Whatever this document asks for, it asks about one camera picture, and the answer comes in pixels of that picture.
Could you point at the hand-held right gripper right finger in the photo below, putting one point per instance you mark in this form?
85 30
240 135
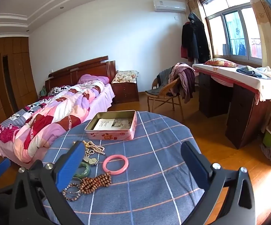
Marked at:
194 166

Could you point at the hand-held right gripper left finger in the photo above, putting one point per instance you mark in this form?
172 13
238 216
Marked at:
71 166

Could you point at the green jade bangle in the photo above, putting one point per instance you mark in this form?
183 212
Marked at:
85 171

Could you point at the silver wristwatch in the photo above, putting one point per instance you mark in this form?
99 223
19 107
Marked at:
92 161

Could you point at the pink bangle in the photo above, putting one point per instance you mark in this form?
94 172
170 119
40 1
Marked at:
115 172

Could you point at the pink metal tin box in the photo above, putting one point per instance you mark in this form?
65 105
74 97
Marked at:
112 134

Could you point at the blue plaid tablecloth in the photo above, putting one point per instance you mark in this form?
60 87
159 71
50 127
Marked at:
149 168

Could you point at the pink patchwork quilt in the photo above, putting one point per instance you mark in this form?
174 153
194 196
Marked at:
55 119

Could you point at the printed paper leaflet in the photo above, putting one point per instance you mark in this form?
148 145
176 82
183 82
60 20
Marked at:
112 124

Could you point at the dark wooden desk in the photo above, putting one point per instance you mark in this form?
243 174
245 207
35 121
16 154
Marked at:
240 114

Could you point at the black white patterned blanket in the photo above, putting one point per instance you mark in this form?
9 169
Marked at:
38 104

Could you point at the wicker chair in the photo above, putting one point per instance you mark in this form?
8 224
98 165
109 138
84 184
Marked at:
165 91

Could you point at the green bin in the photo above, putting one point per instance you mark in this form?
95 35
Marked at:
270 138

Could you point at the pink purple garment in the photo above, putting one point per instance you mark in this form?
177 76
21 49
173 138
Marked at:
184 77

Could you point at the wooden nightstand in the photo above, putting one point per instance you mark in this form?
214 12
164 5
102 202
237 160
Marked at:
124 93

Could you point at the purple pillow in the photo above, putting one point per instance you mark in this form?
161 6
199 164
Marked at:
93 78

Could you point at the wooden wardrobe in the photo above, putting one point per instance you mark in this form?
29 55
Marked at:
18 75

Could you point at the grey garment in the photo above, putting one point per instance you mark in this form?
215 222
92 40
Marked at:
163 76

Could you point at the wooden bed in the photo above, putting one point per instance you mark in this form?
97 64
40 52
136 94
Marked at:
79 69

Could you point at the white red desk cover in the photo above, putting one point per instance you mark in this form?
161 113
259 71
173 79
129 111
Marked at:
231 75

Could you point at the floral cushion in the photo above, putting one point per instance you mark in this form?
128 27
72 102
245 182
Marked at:
124 76

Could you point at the floral pillow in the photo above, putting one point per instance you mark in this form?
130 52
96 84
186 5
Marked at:
219 62

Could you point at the blue jeans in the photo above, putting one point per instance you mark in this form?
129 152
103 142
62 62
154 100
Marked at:
250 72

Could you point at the red hanging garment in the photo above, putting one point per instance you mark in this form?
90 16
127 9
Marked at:
184 52

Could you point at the white garment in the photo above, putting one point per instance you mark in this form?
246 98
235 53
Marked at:
267 71

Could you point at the black hanging coat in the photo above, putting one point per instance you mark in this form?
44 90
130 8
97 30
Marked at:
195 39

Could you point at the window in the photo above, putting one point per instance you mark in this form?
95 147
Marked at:
233 28

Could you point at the beige patterned curtain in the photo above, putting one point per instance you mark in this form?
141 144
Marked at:
264 28
195 4

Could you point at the white air conditioner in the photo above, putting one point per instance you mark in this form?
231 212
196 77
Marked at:
169 5

